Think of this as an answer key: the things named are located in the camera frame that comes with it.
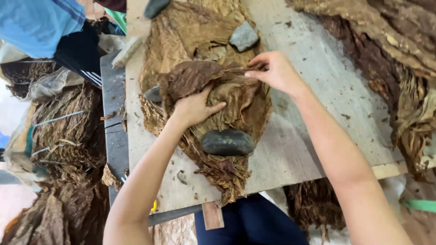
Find person's right hand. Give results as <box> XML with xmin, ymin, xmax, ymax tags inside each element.
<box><xmin>244</xmin><ymin>51</ymin><xmax>309</xmax><ymax>100</ymax></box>

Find person's left hand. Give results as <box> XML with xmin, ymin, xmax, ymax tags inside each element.
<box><xmin>171</xmin><ymin>85</ymin><xmax>228</xmax><ymax>132</ymax></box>

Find dark brown tobacco leaf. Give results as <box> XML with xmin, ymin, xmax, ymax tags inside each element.
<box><xmin>158</xmin><ymin>61</ymin><xmax>273</xmax><ymax>114</ymax></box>

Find small grey stone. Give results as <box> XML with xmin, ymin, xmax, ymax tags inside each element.
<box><xmin>143</xmin><ymin>85</ymin><xmax>163</xmax><ymax>103</ymax></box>

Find dark oval stone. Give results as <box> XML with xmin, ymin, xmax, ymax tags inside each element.
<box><xmin>201</xmin><ymin>129</ymin><xmax>256</xmax><ymax>157</ymax></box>

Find light grey angular stone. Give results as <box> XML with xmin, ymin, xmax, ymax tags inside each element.
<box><xmin>229</xmin><ymin>21</ymin><xmax>260</xmax><ymax>53</ymax></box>

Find wooden work board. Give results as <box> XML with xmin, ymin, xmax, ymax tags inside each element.
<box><xmin>125</xmin><ymin>0</ymin><xmax>409</xmax><ymax>230</ymax></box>

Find stack of flattened tobacco leaves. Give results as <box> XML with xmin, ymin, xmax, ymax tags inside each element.
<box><xmin>138</xmin><ymin>0</ymin><xmax>274</xmax><ymax>206</ymax></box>

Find pale wooden block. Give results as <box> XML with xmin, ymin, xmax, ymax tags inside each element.
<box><xmin>111</xmin><ymin>36</ymin><xmax>145</xmax><ymax>69</ymax></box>

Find dark grey rounded stone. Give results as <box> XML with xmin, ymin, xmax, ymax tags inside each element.
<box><xmin>143</xmin><ymin>0</ymin><xmax>171</xmax><ymax>20</ymax></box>

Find large heap of tobacco leaves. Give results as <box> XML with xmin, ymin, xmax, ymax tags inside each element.
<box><xmin>285</xmin><ymin>0</ymin><xmax>436</xmax><ymax>181</ymax></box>

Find person's navy trousers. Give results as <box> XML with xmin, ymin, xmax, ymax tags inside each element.
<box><xmin>194</xmin><ymin>193</ymin><xmax>310</xmax><ymax>245</ymax></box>

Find tied tobacco bundle in sack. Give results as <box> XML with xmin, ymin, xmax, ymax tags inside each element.
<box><xmin>0</xmin><ymin>58</ymin><xmax>111</xmax><ymax>245</ymax></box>

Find tobacco leaves under board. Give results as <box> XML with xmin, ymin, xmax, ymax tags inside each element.
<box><xmin>283</xmin><ymin>178</ymin><xmax>347</xmax><ymax>239</ymax></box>

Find green strap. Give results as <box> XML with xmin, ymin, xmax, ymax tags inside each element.
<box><xmin>401</xmin><ymin>199</ymin><xmax>436</xmax><ymax>213</ymax></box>

